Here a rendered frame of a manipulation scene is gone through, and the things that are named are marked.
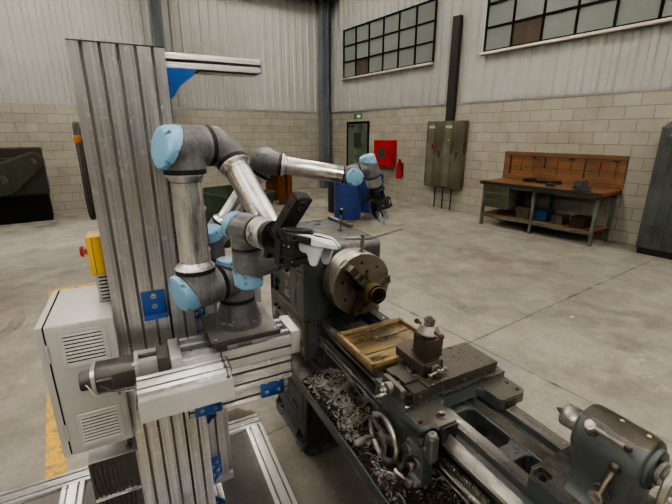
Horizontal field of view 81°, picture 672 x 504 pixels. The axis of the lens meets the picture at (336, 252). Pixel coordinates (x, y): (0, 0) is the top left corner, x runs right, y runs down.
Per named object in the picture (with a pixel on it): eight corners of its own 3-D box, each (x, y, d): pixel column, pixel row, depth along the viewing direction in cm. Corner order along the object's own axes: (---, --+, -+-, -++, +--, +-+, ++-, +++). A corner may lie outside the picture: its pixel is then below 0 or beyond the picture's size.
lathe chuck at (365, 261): (322, 311, 195) (328, 250, 187) (375, 305, 210) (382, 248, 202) (330, 318, 187) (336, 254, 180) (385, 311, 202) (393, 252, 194)
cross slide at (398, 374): (377, 380, 143) (377, 369, 142) (464, 351, 162) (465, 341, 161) (405, 407, 129) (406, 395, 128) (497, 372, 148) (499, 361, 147)
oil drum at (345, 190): (328, 216, 877) (328, 176, 852) (350, 213, 910) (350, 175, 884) (344, 221, 831) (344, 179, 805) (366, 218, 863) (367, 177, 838)
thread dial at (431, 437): (421, 456, 127) (423, 431, 124) (430, 452, 128) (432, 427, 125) (429, 464, 123) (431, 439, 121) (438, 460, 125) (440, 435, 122)
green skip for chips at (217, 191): (190, 237, 706) (185, 189, 682) (235, 228, 772) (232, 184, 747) (231, 251, 618) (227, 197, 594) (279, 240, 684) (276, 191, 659)
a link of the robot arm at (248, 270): (280, 282, 105) (279, 243, 102) (245, 294, 97) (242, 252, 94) (262, 275, 110) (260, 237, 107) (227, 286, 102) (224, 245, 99)
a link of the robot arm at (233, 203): (194, 242, 179) (260, 141, 169) (201, 234, 193) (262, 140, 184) (217, 256, 182) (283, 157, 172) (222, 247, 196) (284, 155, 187)
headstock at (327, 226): (265, 284, 249) (262, 224, 238) (332, 273, 270) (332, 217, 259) (302, 323, 199) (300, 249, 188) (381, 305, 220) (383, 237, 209)
